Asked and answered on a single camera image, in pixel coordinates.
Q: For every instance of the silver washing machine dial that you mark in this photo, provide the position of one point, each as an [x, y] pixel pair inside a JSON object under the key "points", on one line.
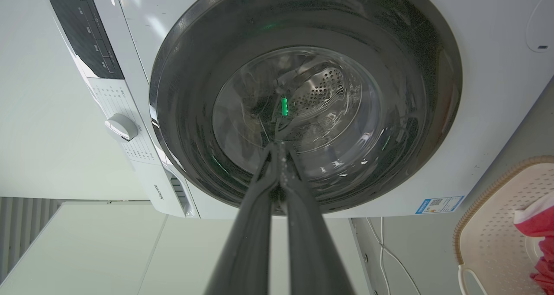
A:
{"points": [[121, 127]]}

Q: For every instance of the blue energy label sticker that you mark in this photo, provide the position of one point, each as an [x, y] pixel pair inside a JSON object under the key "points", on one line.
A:
{"points": [[439, 205]]}

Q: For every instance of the red and white garment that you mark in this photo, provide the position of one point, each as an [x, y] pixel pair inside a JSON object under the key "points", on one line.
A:
{"points": [[541, 230]]}

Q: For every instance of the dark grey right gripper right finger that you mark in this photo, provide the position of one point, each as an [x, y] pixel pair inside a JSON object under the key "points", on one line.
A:
{"points": [[309, 243]]}

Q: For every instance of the beige perforated laundry basket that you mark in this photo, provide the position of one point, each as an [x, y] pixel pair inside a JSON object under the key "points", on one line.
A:
{"points": [[493, 243]]}

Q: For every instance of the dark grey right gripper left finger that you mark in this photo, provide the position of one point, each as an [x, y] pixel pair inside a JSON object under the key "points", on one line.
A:
{"points": [[246, 243]]}

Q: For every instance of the round dark washing machine door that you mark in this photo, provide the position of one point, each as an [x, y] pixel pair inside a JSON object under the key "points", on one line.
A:
{"points": [[303, 48]]}

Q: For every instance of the white front-load washing machine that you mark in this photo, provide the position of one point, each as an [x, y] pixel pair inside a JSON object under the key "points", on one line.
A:
{"points": [[476, 91]]}

